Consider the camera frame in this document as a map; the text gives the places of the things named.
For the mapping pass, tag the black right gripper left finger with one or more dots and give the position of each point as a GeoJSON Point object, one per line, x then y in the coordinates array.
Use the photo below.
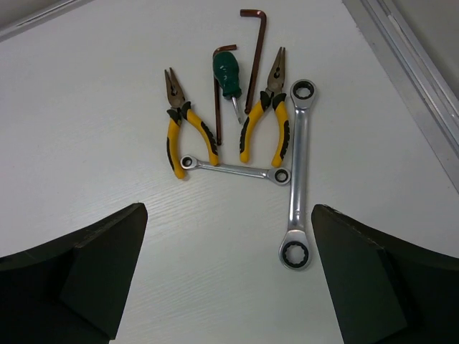
{"type": "Point", "coordinates": [74, 288]}

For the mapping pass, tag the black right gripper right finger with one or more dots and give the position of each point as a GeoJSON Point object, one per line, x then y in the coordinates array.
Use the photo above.
{"type": "Point", "coordinates": [384, 289]}

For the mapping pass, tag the large silver ratchet wrench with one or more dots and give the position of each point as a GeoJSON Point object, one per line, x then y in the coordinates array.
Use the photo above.
{"type": "Point", "coordinates": [294, 252]}

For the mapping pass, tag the small silver ratchet wrench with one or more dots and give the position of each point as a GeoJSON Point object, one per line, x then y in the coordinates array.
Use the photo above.
{"type": "Point", "coordinates": [279, 176]}

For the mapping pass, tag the green stubby screwdriver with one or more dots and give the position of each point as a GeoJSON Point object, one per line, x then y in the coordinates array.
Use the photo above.
{"type": "Point", "coordinates": [226, 70]}

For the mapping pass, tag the short brown hex key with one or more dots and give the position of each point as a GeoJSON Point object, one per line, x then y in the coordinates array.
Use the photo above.
{"type": "Point", "coordinates": [230, 47]}

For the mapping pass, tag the long brown hex key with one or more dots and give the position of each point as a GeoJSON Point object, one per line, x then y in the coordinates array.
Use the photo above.
{"type": "Point", "coordinates": [261, 15]}

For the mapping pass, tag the aluminium table edge rail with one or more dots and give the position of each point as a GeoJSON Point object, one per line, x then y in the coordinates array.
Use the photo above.
{"type": "Point", "coordinates": [398, 46]}

